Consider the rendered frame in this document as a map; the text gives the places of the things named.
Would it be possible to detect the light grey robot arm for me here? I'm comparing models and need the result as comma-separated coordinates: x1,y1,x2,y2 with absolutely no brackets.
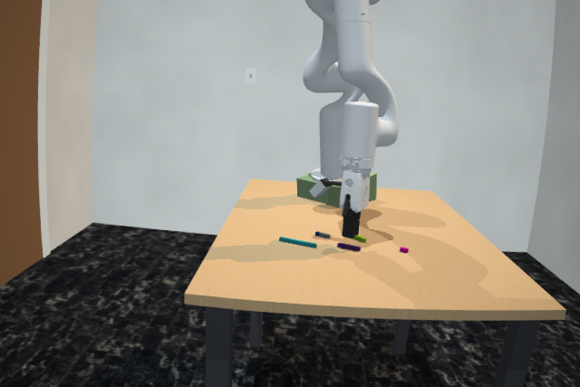
303,0,399,198

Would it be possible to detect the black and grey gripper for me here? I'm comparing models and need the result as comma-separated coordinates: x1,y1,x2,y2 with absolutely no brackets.
340,166,372,238

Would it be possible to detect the purple rod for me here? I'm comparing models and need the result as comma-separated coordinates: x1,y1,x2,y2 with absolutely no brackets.
337,243,361,251

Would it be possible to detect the turquoise rod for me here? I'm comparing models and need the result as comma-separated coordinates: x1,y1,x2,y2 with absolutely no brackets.
279,237,316,248

